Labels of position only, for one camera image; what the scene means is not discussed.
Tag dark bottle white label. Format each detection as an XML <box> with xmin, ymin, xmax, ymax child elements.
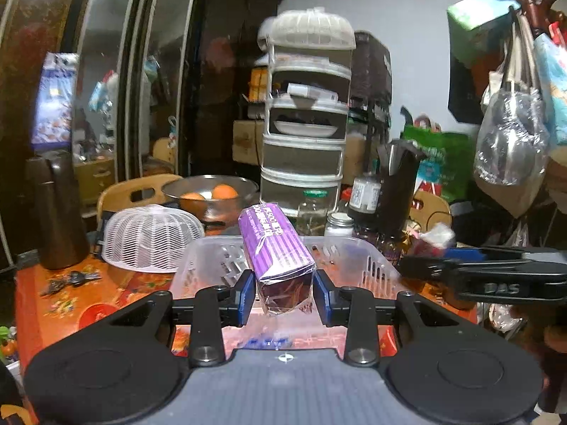
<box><xmin>348</xmin><ymin>172</ymin><xmax>382</xmax><ymax>227</ymax></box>

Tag glass jar white lid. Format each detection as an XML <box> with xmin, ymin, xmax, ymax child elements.
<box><xmin>325</xmin><ymin>212</ymin><xmax>355</xmax><ymax>237</ymax></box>

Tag glass jar green lid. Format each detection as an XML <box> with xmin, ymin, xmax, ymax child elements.
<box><xmin>298</xmin><ymin>189</ymin><xmax>341</xmax><ymax>236</ymax></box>

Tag clear plastic bag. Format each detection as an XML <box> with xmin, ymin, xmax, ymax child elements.
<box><xmin>474</xmin><ymin>84</ymin><xmax>550</xmax><ymax>187</ymax></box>

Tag black thermos bottle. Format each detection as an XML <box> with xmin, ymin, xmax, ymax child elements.
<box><xmin>376</xmin><ymin>139</ymin><xmax>428</xmax><ymax>239</ymax></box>

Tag blue white printed box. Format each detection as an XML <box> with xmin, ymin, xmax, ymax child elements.
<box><xmin>31</xmin><ymin>52</ymin><xmax>80</xmax><ymax>151</ymax></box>

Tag brown thermos jug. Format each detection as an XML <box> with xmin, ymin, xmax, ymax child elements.
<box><xmin>27</xmin><ymin>151</ymin><xmax>91</xmax><ymax>271</ymax></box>

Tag green shopping bag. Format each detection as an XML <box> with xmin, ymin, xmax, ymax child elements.
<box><xmin>401</xmin><ymin>115</ymin><xmax>477</xmax><ymax>204</ymax></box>

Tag purple striped box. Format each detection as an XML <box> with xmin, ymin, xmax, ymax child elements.
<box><xmin>238</xmin><ymin>203</ymin><xmax>316</xmax><ymax>317</ymax></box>

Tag blue floral bag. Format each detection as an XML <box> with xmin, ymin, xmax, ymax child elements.
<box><xmin>534</xmin><ymin>33</ymin><xmax>567</xmax><ymax>148</ymax></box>

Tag clear plastic basket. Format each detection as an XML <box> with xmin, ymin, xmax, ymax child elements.
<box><xmin>170</xmin><ymin>236</ymin><xmax>402</xmax><ymax>348</ymax></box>

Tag white mesh food cover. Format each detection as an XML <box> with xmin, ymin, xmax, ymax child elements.
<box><xmin>102</xmin><ymin>204</ymin><xmax>205</xmax><ymax>274</ymax></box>

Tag jar with purple label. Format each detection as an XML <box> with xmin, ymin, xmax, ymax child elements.
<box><xmin>376</xmin><ymin>230</ymin><xmax>409</xmax><ymax>267</ymax></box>

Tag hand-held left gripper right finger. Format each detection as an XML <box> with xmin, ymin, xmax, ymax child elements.
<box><xmin>312</xmin><ymin>270</ymin><xmax>462</xmax><ymax>368</ymax></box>

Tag green white carton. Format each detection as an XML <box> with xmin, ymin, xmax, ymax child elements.
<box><xmin>447</xmin><ymin>0</ymin><xmax>521</xmax><ymax>68</ymax></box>

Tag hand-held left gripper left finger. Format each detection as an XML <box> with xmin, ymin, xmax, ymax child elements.
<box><xmin>105</xmin><ymin>270</ymin><xmax>257</xmax><ymax>368</ymax></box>

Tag glass bowl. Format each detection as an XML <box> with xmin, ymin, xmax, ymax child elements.
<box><xmin>162</xmin><ymin>176</ymin><xmax>259</xmax><ymax>226</ymax></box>

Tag white plate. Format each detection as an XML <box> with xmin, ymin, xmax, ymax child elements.
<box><xmin>275</xmin><ymin>120</ymin><xmax>337</xmax><ymax>138</ymax></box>

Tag tiered clear food cover tower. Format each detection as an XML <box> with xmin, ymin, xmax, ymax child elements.
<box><xmin>258</xmin><ymin>7</ymin><xmax>356</xmax><ymax>223</ymax></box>

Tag cardboard box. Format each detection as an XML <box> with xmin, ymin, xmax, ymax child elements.
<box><xmin>232</xmin><ymin>119</ymin><xmax>266</xmax><ymax>164</ymax></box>

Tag mirrored wardrobe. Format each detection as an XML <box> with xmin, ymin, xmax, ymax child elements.
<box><xmin>0</xmin><ymin>0</ymin><xmax>284</xmax><ymax>271</ymax></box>

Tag white pink packet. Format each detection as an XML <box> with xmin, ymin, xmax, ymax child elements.
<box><xmin>416</xmin><ymin>223</ymin><xmax>457</xmax><ymax>254</ymax></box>

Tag bunch of keys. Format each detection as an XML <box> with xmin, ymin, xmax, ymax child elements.
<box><xmin>40</xmin><ymin>270</ymin><xmax>102</xmax><ymax>297</ymax></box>

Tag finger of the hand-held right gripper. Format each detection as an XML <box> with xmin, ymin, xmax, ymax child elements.
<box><xmin>442</xmin><ymin>247</ymin><xmax>530</xmax><ymax>263</ymax></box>
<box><xmin>396</xmin><ymin>254</ymin><xmax>461</xmax><ymax>283</ymax></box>

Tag hanging plastic bags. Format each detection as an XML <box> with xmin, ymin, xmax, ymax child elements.
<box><xmin>481</xmin><ymin>18</ymin><xmax>556</xmax><ymax>220</ymax></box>

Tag dark woven box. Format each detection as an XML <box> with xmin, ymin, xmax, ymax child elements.
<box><xmin>350</xmin><ymin>31</ymin><xmax>393</xmax><ymax>130</ymax></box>

